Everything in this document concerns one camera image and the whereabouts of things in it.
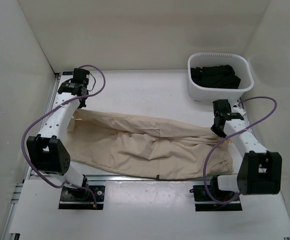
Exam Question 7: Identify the aluminium frame rail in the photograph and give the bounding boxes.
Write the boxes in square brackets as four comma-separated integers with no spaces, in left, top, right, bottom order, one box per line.
[22,72,60,181]

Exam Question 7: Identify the white plastic basket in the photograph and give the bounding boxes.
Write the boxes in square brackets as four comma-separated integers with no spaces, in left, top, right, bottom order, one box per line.
[187,52,254,103]

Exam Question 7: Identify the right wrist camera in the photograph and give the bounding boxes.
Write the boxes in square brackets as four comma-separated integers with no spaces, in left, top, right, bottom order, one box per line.
[213,99,232,117]

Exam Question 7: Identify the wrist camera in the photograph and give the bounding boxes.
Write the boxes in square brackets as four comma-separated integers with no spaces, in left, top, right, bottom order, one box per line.
[72,68,90,85]
[213,99,232,117]

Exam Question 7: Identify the beige trousers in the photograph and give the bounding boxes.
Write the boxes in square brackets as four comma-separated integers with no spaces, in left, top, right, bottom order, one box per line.
[65,109,233,180]

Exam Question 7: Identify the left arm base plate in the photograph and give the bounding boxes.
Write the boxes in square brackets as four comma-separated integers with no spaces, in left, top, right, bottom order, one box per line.
[58,185,105,210]

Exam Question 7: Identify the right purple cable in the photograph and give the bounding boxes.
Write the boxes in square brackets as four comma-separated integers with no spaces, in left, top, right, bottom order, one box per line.
[202,96,278,202]

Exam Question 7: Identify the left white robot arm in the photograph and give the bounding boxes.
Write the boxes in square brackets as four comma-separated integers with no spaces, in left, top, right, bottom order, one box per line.
[21,79,90,200]

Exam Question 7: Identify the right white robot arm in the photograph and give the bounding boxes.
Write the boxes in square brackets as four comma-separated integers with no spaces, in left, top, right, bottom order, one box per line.
[209,106,282,200]

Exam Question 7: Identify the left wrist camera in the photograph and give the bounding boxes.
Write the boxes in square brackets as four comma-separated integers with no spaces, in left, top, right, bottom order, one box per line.
[72,68,90,85]

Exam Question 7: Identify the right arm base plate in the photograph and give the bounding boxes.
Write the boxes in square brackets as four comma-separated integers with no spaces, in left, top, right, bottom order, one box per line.
[189,185,243,212]

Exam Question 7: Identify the black trousers in basket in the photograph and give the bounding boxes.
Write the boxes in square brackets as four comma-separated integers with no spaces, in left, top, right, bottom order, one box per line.
[190,64,241,89]

